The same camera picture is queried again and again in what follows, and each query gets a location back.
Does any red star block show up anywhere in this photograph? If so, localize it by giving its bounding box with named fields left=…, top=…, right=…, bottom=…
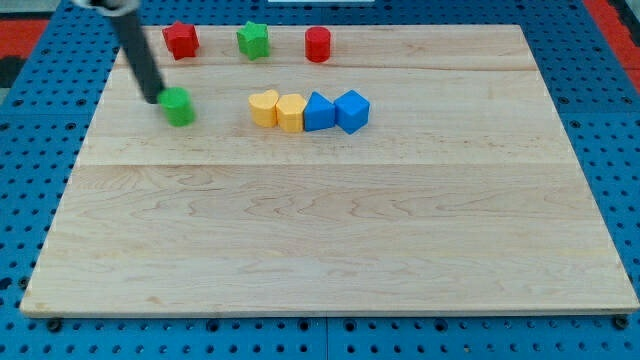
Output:
left=162, top=21, right=199, bottom=60

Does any green star block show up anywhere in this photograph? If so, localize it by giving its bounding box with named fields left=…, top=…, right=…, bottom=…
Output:
left=236, top=21, right=270, bottom=61

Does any blue triangular block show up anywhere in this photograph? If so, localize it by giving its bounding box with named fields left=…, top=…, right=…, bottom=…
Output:
left=303, top=91, right=336, bottom=132

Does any blue cube block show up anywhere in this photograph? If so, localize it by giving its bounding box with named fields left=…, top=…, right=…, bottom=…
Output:
left=334, top=90, right=370, bottom=134

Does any right yellow heart block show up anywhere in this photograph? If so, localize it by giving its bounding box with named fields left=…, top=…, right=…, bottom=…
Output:
left=276, top=94, right=307, bottom=133

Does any yellow heart block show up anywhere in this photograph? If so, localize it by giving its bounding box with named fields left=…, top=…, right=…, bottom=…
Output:
left=276, top=94, right=307, bottom=133
left=248, top=89, right=279, bottom=128

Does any left yellow heart block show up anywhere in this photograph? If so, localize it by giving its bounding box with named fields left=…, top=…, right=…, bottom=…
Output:
left=248, top=89, right=279, bottom=128

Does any red cylinder block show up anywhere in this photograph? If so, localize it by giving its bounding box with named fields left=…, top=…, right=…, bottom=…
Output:
left=305, top=26, right=331, bottom=63

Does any light wooden board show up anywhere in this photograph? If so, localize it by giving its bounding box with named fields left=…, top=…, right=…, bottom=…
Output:
left=20, top=25, right=639, bottom=318

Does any green cylinder block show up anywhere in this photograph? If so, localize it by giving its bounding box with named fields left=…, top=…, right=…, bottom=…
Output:
left=158, top=87, right=196, bottom=127

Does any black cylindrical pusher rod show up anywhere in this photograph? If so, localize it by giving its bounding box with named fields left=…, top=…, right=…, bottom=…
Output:
left=109, top=8, right=165, bottom=104

